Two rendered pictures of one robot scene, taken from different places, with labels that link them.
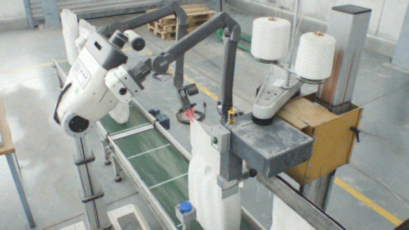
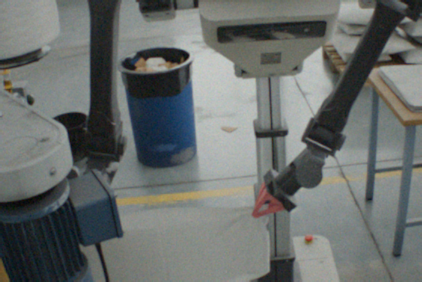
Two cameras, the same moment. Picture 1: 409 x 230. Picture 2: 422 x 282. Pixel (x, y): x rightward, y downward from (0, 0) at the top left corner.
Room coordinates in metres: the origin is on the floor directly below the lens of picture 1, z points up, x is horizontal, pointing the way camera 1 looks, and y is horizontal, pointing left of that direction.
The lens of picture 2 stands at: (2.26, -0.90, 1.78)
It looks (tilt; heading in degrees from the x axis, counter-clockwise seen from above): 27 degrees down; 122
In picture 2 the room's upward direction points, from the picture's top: 5 degrees counter-clockwise
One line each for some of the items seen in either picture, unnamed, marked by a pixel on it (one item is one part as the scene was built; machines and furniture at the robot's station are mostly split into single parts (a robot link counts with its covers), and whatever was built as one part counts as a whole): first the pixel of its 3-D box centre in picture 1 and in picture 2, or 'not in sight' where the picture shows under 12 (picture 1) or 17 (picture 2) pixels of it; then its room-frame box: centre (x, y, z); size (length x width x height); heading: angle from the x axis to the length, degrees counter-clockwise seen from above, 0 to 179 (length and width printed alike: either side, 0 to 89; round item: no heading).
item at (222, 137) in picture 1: (220, 138); (14, 102); (1.19, -0.06, 1.29); 0.08 x 0.05 x 0.09; 33
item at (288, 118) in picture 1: (284, 131); not in sight; (1.29, -0.35, 1.26); 0.22 x 0.05 x 0.16; 33
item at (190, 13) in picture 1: (180, 14); not in sight; (7.22, 0.50, 0.36); 1.20 x 0.82 x 0.14; 119
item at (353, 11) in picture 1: (351, 9); not in sight; (1.43, -0.60, 1.76); 0.12 x 0.11 x 0.01; 123
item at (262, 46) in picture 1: (270, 38); (8, 2); (1.51, -0.29, 1.61); 0.17 x 0.17 x 0.17
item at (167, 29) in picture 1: (181, 20); not in sight; (7.26, 0.48, 0.22); 1.21 x 0.84 x 0.14; 123
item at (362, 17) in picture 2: not in sight; (368, 13); (1.11, 3.58, 0.57); 0.66 x 0.42 x 0.13; 25
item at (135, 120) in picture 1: (96, 91); not in sight; (3.61, 1.26, 0.34); 2.21 x 0.39 x 0.09; 33
